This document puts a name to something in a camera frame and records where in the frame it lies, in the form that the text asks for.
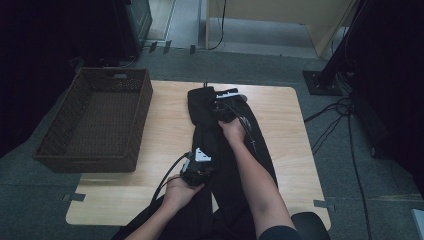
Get black hanging cable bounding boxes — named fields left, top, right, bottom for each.
left=208, top=0, right=228, bottom=52

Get brown wicker basket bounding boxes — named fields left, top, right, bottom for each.
left=32, top=67, right=154, bottom=174

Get black pants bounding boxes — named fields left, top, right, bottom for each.
left=111, top=85, right=279, bottom=240

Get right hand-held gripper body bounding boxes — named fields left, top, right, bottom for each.
left=209, top=91, right=248, bottom=123

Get person's dark sleeve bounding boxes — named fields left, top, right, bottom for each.
left=258, top=225, right=303, bottom=240

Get right hand-held gripper cable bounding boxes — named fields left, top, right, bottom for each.
left=223, top=101, right=258, bottom=154

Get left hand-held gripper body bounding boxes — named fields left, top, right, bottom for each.
left=179, top=147, right=214, bottom=187

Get white flat object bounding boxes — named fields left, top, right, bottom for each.
left=410, top=208, right=424, bottom=240

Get black floor cable bundle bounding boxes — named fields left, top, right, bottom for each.
left=303, top=97, right=354, bottom=155

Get black cabinet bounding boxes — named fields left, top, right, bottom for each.
left=113, top=0, right=154, bottom=61

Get left hand-held gripper cable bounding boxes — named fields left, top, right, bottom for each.
left=149, top=151, right=194, bottom=206

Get grey floor tape strip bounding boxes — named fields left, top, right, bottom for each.
left=62, top=192, right=87, bottom=203
left=313, top=198, right=336, bottom=213

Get black stand post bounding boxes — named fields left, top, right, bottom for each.
left=318, top=0, right=371, bottom=88

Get person's left hand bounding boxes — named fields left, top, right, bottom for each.
left=162, top=175, right=205, bottom=212

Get long black floor cable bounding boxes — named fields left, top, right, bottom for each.
left=347, top=109, right=373, bottom=240

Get black stand base plate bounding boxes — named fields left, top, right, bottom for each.
left=302, top=69, right=343, bottom=97

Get hand-held gripper cable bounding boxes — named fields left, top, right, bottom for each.
left=223, top=101, right=258, bottom=154
left=149, top=151, right=194, bottom=206

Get person's right hand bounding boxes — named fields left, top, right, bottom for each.
left=218, top=117, right=248, bottom=146

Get black curtain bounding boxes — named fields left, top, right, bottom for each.
left=0, top=0, right=118, bottom=158
left=346, top=0, right=424, bottom=198

